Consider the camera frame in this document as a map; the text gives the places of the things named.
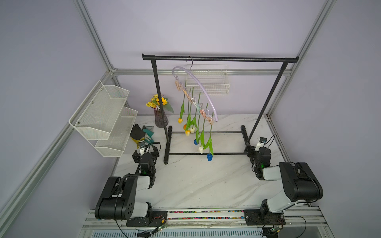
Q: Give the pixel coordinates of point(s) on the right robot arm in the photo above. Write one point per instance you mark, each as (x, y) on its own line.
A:
(299, 184)

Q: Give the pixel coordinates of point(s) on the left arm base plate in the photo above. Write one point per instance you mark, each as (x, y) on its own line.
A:
(154, 218)

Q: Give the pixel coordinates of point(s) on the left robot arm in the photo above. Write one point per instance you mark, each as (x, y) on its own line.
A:
(118, 198)

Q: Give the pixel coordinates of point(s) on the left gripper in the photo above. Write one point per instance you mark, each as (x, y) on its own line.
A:
(136, 157)

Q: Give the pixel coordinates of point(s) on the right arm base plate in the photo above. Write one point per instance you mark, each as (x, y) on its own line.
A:
(255, 217)

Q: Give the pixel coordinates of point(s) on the white tulip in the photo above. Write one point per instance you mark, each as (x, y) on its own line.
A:
(193, 121)
(201, 137)

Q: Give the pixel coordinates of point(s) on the purple ribbed vase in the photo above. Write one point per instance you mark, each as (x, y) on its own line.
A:
(161, 120)

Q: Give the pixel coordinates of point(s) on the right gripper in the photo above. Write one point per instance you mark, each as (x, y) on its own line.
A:
(251, 150)

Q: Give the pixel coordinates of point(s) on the aluminium front rail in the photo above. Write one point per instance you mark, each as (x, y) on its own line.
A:
(300, 222)

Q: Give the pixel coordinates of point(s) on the white mesh two-tier shelf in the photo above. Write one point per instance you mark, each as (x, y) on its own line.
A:
(104, 120)

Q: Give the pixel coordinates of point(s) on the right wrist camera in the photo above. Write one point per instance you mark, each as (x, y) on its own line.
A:
(261, 143)

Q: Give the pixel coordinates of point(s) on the sunflower bouquet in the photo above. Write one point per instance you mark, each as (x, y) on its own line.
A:
(157, 103)

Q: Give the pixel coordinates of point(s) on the pale yellow tulip front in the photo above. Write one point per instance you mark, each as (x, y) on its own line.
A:
(188, 128)

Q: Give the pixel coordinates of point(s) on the white wire wall basket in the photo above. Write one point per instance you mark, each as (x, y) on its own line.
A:
(213, 77)

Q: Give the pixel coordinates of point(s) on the black clothes rack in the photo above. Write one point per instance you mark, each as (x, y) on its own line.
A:
(222, 104)

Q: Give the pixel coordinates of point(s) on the green gardening glove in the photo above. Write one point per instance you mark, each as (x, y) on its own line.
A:
(148, 130)

